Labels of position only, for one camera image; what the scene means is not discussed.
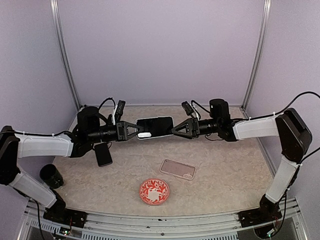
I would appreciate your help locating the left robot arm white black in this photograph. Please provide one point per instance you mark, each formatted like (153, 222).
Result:
(93, 132)

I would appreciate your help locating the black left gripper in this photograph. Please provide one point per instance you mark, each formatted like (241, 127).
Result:
(122, 132)

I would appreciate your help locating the light blue phone case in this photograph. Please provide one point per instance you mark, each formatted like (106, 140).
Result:
(145, 135)

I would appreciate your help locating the aluminium frame post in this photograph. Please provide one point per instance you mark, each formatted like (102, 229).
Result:
(258, 53)
(54, 5)

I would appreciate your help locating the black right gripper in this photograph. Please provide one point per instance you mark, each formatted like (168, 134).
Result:
(192, 124)

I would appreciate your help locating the left aluminium frame post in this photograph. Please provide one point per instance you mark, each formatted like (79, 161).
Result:
(54, 5)

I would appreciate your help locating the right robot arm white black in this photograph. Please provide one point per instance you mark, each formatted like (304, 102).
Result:
(292, 134)

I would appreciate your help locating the black phone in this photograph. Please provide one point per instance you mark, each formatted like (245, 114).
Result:
(156, 126)
(102, 154)

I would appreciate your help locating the front aluminium rail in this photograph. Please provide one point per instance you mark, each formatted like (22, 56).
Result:
(111, 226)

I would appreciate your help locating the right aluminium frame post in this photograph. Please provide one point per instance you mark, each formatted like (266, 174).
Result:
(258, 53)

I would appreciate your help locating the clear pink phone case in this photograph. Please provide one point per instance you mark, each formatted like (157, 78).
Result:
(178, 169)

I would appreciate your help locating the red white patterned bowl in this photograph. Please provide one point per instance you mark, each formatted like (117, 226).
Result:
(154, 191)

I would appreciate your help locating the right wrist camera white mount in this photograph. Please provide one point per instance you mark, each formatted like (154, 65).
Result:
(190, 110)

